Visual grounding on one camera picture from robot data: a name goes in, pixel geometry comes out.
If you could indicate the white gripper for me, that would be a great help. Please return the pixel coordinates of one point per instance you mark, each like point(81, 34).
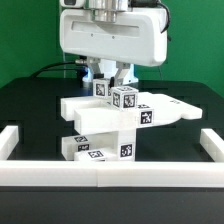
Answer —
point(137, 37)

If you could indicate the white tagged cube nut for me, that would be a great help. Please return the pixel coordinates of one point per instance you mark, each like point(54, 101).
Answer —
point(101, 88)
point(124, 97)

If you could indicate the white chair back part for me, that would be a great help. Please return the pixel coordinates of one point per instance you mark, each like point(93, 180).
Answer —
point(92, 115)

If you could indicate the white chair seat part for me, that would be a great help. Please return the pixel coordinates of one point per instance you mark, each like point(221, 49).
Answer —
point(117, 145)

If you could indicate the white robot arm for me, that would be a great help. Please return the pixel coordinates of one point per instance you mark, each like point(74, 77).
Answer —
point(106, 11)

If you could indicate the white U-shaped fence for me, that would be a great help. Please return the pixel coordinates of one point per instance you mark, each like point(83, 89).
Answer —
point(103, 174)

